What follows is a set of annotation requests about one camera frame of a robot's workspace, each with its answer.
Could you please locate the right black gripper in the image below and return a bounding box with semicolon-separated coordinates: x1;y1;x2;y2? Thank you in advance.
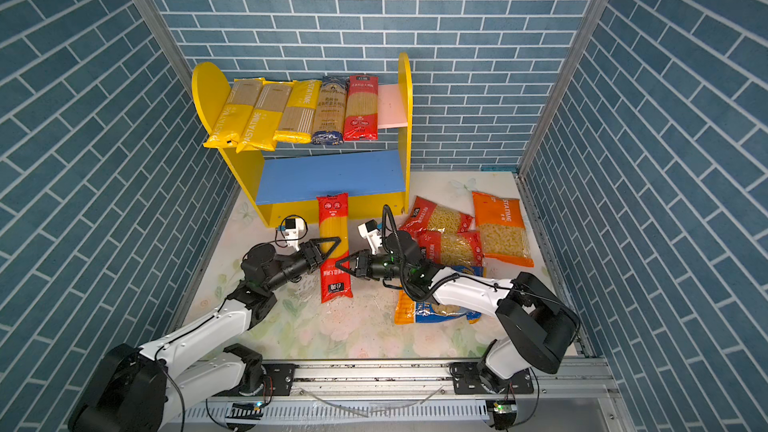
335;249;412;282

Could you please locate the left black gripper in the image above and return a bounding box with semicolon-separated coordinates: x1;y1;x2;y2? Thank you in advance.
263;239;340;295

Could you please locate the red spaghetti bag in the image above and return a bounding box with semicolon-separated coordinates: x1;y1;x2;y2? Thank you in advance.
343;75;379;142
317;193;353;303

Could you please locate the blue orange shell pasta bag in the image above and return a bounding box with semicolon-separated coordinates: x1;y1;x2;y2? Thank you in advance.
394;292;481;325

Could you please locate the blue spaghetti bag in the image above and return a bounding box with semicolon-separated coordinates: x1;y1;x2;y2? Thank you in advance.
311;76;348;145

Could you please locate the yellow spaghetti bag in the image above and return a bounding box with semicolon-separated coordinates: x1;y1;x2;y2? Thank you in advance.
274;80;321;144
203;79;264;148
236;82;294;153

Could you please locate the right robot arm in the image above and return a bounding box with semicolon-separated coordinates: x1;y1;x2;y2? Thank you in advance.
335;231;581;393

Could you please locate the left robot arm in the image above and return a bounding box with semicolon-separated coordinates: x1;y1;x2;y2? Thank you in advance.
68;237;341;431

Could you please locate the yellow shelf with coloured boards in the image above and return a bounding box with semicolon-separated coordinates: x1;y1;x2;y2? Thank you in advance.
219;52;414;228

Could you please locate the red macaroni bag upper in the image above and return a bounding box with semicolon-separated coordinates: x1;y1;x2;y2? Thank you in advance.
399;196;474;237

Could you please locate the red macaroni bag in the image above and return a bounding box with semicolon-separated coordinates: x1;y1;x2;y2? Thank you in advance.
399;196;474;237
417;231;483;267

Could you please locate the red macaroni bag lower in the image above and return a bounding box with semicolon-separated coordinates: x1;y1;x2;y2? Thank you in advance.
417;231;483;267

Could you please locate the orange macaroni bag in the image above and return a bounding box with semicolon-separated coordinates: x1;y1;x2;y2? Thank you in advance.
472;191;534;267

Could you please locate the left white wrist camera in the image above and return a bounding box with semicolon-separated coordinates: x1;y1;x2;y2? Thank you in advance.
275;215;306;251

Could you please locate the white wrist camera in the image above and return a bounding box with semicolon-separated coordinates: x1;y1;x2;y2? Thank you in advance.
358;219;384;255
275;215;306;251

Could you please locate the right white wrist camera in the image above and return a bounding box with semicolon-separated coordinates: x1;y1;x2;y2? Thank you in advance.
358;219;384;255

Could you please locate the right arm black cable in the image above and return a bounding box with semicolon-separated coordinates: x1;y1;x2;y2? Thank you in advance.
380;203;463;302

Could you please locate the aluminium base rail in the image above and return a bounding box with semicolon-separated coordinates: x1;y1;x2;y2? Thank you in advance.
107;356;631;432

